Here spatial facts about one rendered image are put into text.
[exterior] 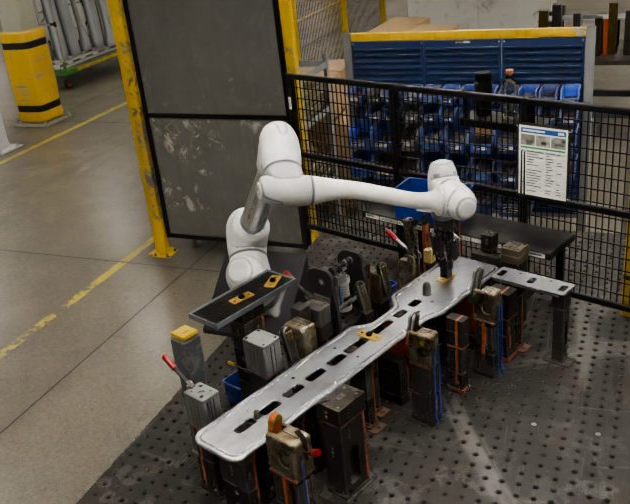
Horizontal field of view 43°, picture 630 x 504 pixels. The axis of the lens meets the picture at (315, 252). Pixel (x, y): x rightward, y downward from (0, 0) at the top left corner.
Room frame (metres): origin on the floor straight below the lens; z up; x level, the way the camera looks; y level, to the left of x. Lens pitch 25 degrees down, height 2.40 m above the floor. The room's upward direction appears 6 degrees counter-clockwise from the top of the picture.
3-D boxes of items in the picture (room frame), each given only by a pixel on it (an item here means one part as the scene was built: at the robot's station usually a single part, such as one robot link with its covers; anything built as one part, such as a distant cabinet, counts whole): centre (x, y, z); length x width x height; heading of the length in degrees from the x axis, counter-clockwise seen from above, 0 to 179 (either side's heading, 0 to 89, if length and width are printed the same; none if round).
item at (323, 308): (2.43, 0.01, 0.89); 0.13 x 0.11 x 0.38; 46
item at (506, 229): (3.10, -0.63, 1.01); 0.90 x 0.22 x 0.03; 46
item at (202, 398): (2.00, 0.38, 0.88); 0.11 x 0.10 x 0.36; 46
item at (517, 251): (2.76, -0.76, 0.88); 0.08 x 0.08 x 0.36; 46
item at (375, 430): (2.25, -0.10, 0.84); 0.17 x 0.06 x 0.29; 46
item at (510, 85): (3.19, -0.85, 1.53); 0.06 x 0.06 x 0.20
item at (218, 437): (2.29, -0.14, 1.00); 1.38 x 0.22 x 0.02; 136
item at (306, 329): (2.31, 0.07, 0.89); 0.13 x 0.11 x 0.38; 46
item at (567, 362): (2.50, -0.85, 0.84); 0.11 x 0.06 x 0.29; 46
